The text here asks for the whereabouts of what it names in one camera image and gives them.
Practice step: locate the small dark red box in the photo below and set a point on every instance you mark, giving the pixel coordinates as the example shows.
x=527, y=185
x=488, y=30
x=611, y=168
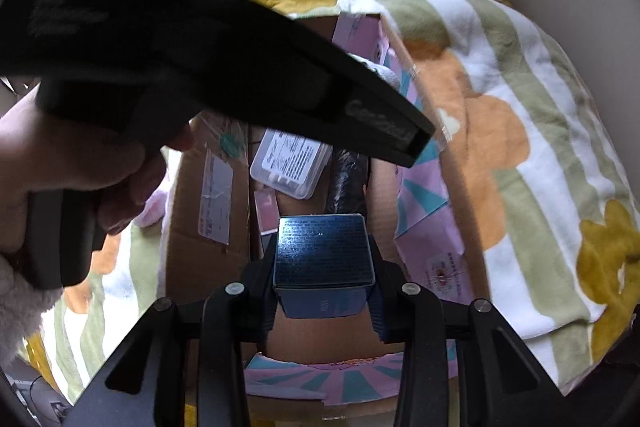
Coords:
x=265, y=209

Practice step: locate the clear plastic case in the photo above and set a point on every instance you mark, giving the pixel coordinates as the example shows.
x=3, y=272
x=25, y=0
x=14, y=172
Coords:
x=290, y=162

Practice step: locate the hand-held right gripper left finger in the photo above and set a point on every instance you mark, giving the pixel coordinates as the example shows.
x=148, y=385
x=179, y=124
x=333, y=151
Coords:
x=257, y=292

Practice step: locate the pink printed cardboard box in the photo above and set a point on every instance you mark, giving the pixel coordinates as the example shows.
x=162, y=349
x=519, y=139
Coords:
x=310, y=342

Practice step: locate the person's left hand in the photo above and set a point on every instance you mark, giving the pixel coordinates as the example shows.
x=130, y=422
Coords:
x=65, y=152

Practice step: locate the black trash bag roll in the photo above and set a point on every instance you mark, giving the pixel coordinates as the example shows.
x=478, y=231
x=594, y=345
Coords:
x=347, y=187

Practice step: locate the pink plush item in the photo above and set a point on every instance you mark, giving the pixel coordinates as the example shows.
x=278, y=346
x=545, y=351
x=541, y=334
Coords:
x=152, y=207

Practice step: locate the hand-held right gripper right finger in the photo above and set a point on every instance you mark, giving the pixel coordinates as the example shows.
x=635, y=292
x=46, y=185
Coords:
x=381, y=317

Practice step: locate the striped floral blanket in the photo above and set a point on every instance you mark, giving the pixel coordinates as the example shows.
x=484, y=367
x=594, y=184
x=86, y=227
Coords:
x=525, y=57

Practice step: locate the small blue box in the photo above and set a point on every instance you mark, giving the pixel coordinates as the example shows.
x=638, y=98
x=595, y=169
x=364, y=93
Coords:
x=320, y=257

